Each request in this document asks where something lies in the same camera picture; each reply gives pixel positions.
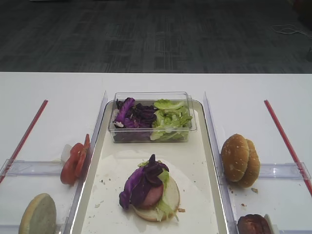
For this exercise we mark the sesame top bun front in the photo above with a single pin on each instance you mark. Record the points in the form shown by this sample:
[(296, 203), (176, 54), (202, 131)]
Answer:
[(235, 157)]

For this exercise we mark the sesame bun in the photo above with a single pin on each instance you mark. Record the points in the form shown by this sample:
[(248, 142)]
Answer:
[(235, 157), (253, 167)]

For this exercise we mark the green lettuce in container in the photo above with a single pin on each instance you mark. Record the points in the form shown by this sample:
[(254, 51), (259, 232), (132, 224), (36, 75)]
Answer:
[(173, 121)]

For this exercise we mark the rear tomato slice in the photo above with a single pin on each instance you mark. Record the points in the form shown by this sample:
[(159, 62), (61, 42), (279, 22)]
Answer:
[(82, 156)]

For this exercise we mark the tomato slice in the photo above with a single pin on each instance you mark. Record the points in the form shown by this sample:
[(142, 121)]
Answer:
[(82, 156), (67, 175)]

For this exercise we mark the shredded lettuce on burger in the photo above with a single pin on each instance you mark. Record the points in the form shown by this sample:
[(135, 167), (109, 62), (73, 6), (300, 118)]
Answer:
[(161, 202)]

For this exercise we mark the front tomato slice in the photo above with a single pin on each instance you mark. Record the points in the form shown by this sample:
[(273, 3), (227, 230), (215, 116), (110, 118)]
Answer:
[(67, 175)]

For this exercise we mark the dark meat patty front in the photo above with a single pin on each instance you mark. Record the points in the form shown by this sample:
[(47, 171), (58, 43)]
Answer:
[(253, 224)]

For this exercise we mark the white stopper behind patties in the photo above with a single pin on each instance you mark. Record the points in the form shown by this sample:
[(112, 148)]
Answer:
[(273, 227)]

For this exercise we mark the clear plastic salad container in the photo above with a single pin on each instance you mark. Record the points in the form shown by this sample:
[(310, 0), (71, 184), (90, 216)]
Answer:
[(148, 98)]

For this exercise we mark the purple cabbage in container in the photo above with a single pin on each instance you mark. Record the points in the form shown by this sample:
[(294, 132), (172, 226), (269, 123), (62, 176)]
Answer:
[(131, 118)]

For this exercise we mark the purple cabbage leaf on burger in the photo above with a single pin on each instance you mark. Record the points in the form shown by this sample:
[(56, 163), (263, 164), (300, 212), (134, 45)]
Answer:
[(140, 182)]

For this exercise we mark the pink ham slice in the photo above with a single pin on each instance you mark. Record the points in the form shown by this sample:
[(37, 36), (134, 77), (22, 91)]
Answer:
[(153, 197)]

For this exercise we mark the bottom bun on tray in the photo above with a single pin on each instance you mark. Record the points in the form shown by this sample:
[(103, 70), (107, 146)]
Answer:
[(167, 206)]

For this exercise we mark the white stopper behind tomatoes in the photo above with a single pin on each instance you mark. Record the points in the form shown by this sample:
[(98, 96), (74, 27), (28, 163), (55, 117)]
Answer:
[(65, 153)]

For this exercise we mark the cream metal serving tray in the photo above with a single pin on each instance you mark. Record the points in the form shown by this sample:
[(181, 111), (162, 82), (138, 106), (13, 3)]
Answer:
[(190, 164)]

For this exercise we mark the sesame top bun rear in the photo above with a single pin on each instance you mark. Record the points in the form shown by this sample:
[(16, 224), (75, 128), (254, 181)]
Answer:
[(253, 167)]

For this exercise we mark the left red tape strip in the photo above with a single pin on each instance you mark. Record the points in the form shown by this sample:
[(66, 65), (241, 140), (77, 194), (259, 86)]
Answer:
[(22, 141)]

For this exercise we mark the red tape strip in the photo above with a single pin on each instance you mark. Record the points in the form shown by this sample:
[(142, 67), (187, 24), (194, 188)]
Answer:
[(22, 141), (289, 147)]

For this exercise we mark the right clear acrylic divider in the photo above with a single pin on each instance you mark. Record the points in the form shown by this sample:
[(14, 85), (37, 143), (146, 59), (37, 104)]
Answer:
[(230, 223)]

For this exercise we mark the clear acrylic divider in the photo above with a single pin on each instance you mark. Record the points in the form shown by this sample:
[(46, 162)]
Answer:
[(230, 223), (68, 226)]

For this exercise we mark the left clear acrylic divider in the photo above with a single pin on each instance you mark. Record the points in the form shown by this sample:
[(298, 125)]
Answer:
[(68, 226)]

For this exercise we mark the clear holder upper right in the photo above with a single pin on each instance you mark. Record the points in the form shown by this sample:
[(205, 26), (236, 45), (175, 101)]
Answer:
[(295, 171)]

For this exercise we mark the clear holder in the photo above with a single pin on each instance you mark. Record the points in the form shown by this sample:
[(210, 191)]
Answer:
[(295, 171), (31, 168)]

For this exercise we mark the clear holder upper left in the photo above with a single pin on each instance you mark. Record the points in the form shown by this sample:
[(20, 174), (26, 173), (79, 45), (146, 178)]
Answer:
[(31, 168)]

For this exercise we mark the pale bun half left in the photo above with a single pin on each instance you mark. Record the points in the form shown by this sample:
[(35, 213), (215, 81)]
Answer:
[(39, 216)]

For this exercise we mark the right red tape strip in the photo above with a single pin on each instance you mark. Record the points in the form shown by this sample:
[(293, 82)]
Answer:
[(289, 147)]

